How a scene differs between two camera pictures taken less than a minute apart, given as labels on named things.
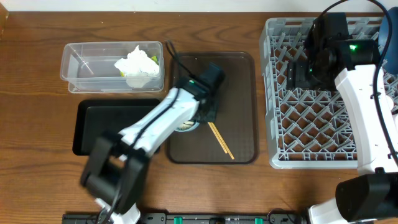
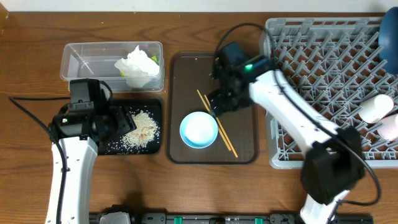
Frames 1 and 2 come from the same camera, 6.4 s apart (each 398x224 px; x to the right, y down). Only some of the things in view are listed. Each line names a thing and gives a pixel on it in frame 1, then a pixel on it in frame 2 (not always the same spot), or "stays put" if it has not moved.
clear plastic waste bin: [113, 67] stays put
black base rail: [278, 216] stays put
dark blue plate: [390, 63] stays put
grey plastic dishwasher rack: [309, 129] stays put
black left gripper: [204, 112] -> [123, 123]
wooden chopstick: [226, 146] -> [222, 129]
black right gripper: [296, 76] -> [219, 105]
